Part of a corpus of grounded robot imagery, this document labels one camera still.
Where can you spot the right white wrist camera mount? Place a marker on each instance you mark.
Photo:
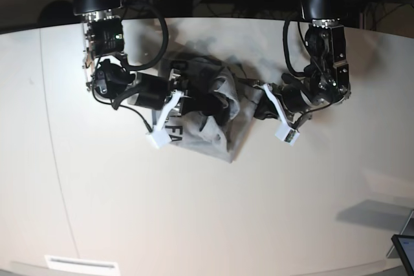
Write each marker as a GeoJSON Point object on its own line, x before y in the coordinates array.
{"type": "Point", "coordinates": [159, 137]}

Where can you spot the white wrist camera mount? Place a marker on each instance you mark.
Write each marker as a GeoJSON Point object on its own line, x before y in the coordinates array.
{"type": "Point", "coordinates": [159, 137]}
{"type": "Point", "coordinates": [286, 131]}

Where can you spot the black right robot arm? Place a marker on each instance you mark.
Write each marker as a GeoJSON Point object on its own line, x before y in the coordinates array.
{"type": "Point", "coordinates": [114, 79]}

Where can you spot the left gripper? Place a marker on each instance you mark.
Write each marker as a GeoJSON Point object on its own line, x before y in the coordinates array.
{"type": "Point", "coordinates": [293, 100]}

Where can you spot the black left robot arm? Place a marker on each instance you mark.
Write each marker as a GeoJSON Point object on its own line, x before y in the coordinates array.
{"type": "Point", "coordinates": [324, 82]}

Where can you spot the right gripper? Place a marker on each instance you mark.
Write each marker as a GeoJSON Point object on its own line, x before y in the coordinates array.
{"type": "Point", "coordinates": [155, 91]}

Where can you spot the white flat label strip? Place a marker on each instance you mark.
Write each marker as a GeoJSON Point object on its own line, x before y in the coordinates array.
{"type": "Point", "coordinates": [52, 259]}

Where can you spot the grey T-shirt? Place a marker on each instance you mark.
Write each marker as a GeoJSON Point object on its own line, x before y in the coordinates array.
{"type": "Point", "coordinates": [220, 134]}

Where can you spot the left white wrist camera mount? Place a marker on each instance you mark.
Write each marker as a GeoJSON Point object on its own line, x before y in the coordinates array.
{"type": "Point", "coordinates": [286, 131]}

